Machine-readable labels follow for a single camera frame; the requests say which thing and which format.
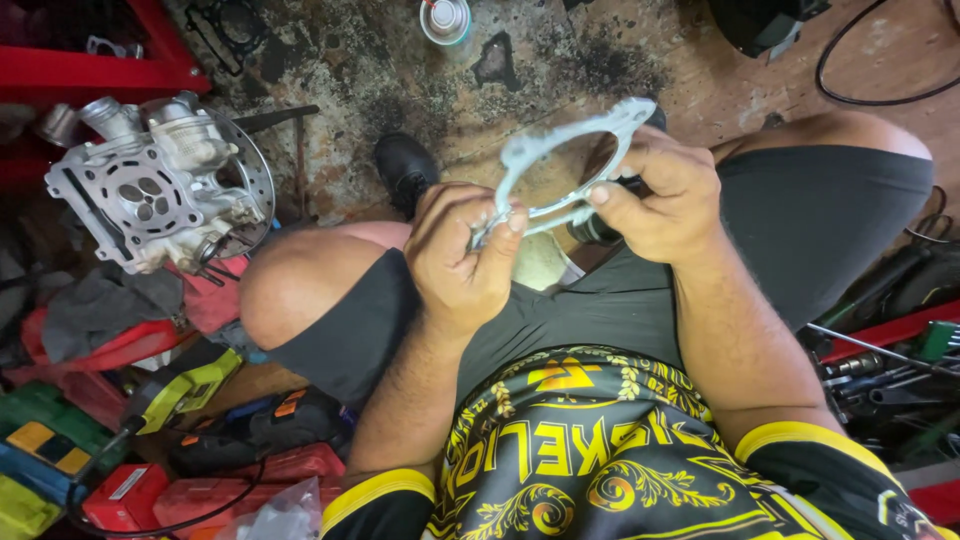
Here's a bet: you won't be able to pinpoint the person's left hand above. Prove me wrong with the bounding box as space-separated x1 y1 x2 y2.
403 182 530 339

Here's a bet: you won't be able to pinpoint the person's right hand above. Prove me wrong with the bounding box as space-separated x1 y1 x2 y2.
587 126 725 267

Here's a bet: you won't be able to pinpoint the black cylindrical tool handle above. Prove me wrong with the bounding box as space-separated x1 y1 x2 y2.
566 176 646 247

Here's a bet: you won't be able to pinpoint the grey metal engine gasket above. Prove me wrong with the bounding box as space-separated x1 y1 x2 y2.
468 97 660 252

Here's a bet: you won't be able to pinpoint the black shorts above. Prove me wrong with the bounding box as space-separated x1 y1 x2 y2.
266 144 935 410

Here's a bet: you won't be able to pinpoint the black machine part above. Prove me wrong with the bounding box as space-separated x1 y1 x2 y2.
706 0 832 61

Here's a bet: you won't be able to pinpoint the steel brake disc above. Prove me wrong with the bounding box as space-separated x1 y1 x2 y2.
201 105 277 260

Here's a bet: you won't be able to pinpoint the black flat bar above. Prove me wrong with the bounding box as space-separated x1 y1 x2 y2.
231 104 321 136

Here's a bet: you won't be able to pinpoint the red cloth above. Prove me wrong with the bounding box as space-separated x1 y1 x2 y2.
166 255 251 335

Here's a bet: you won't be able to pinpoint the white spray can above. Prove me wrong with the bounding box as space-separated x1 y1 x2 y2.
419 0 473 48

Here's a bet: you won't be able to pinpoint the black yellow patterned shirt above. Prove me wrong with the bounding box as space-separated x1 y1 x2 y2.
318 345 960 540

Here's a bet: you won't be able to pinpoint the black orange power tool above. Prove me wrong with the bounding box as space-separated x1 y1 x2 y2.
166 386 346 475

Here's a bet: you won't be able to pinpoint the long steel rod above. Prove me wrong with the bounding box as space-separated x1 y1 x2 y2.
804 322 960 378

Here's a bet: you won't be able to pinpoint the red tray of tools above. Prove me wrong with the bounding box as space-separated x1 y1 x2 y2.
798 240 960 466

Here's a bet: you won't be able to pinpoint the yellow green power tool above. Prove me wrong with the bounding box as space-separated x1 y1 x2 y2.
120 346 245 438

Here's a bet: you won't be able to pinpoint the red plastic tool case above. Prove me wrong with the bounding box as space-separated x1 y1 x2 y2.
152 442 348 537

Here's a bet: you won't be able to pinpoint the clear plastic bag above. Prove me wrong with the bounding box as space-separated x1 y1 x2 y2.
234 476 325 540

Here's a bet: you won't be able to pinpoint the silver engine cylinder head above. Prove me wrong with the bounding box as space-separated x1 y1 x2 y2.
43 91 267 275

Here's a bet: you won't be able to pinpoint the black flat gasket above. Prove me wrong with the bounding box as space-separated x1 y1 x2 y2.
183 0 270 78

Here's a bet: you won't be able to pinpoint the grey cloth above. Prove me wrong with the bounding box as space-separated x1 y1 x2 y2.
41 261 185 365

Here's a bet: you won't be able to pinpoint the small red box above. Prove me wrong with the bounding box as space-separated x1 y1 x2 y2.
81 462 171 532

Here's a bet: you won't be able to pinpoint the red metal tool shelf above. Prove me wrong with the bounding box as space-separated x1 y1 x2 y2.
0 0 213 185

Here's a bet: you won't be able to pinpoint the silver metal sleeve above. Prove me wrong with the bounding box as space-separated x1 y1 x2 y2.
33 103 84 148

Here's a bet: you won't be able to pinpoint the green plastic case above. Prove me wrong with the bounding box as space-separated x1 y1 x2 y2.
0 381 129 470

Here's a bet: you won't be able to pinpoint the blue yellow tool case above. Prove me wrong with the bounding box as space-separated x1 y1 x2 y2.
0 421 95 505

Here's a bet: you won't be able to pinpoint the black cable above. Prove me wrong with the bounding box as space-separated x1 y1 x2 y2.
815 0 960 108

